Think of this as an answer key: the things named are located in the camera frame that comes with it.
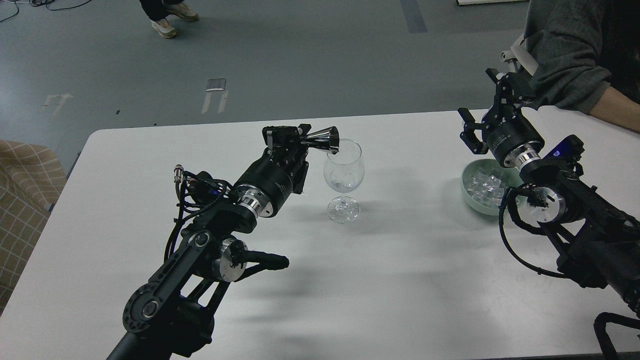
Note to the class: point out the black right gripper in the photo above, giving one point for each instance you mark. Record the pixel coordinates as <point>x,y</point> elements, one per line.
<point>507,131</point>

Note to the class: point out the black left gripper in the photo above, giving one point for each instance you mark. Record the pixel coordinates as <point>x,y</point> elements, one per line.
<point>280,171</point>

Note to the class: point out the steel cocktail jigger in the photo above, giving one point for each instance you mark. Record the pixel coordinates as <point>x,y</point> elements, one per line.
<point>326,140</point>

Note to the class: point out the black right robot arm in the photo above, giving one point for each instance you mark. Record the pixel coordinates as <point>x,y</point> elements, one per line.
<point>597,243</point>

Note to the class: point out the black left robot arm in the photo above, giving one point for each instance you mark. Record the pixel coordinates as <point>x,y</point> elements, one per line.
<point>174,312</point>

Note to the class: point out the clear wine glass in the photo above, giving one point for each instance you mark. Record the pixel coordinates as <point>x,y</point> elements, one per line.
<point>344,172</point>

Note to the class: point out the green bowl of ice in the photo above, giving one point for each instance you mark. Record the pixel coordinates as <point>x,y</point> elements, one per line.
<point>484,183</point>

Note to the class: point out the white office chair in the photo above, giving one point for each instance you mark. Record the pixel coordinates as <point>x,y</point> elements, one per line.
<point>518,57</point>

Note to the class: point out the person in grey sweater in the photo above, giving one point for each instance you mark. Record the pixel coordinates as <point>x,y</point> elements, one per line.
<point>588,60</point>

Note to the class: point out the beige checkered cloth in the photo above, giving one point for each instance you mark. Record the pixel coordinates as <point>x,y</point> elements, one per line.
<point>31,182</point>

